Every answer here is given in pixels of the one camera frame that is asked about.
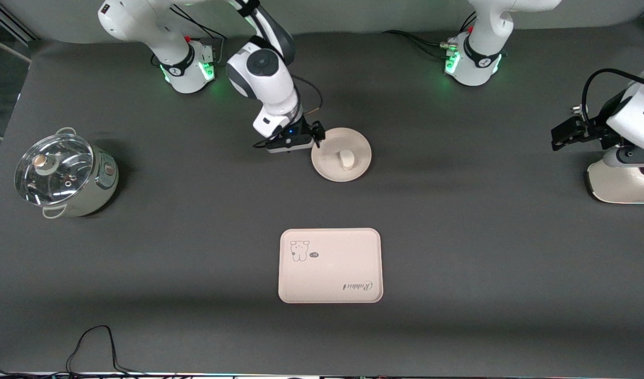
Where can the glass pot lid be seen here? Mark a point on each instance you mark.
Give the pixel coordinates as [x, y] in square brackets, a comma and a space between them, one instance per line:
[53, 168]

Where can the white steamed bun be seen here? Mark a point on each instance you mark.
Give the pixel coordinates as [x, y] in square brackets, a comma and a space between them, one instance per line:
[346, 160]

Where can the aluminium frame rail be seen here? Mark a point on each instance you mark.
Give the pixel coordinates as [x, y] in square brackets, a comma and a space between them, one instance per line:
[11, 23]

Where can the pale green electric pot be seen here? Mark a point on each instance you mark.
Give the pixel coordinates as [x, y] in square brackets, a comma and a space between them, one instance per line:
[98, 184]

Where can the cream rounded appliance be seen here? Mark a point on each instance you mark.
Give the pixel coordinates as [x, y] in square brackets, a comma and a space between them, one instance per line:
[616, 184]

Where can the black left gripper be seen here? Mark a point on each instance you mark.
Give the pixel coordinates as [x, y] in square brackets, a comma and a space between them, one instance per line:
[591, 130]

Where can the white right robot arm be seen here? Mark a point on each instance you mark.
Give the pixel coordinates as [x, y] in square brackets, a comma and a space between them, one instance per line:
[264, 79]

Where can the round cream plate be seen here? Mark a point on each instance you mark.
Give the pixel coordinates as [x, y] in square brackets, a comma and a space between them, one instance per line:
[358, 147]

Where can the cream rectangular rabbit tray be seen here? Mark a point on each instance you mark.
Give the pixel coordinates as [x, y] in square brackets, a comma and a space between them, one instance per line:
[332, 273]

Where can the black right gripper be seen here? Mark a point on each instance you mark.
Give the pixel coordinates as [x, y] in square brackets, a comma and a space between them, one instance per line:
[304, 130]

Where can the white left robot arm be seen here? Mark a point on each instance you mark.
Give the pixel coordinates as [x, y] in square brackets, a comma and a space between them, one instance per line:
[482, 37]

